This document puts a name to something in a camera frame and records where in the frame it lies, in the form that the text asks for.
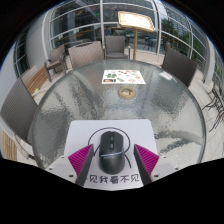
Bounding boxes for white mouse pad black print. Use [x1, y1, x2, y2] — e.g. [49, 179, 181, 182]
[61, 118, 159, 191]

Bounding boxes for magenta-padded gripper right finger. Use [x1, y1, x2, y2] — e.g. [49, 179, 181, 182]
[133, 143, 181, 186]

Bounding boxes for colourful printed menu sheet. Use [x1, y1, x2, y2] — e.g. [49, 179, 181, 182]
[101, 69, 147, 85]

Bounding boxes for black computer mouse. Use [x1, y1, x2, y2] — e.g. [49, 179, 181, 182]
[98, 130, 126, 175]

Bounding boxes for dark metal folding furniture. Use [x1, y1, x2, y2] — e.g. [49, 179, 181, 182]
[201, 83, 224, 133]

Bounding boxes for grey wicker chair wooden armrests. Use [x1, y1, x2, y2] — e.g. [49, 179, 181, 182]
[44, 44, 67, 83]

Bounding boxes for gold framed menu stand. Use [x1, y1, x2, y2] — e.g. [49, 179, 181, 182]
[117, 10, 156, 62]

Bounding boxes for brass round table hole ring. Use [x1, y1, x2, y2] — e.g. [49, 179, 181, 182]
[117, 86, 138, 100]

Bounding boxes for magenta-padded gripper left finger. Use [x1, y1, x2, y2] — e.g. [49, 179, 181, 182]
[44, 143, 95, 187]

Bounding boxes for small white card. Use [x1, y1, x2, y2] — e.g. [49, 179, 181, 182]
[159, 70, 174, 81]

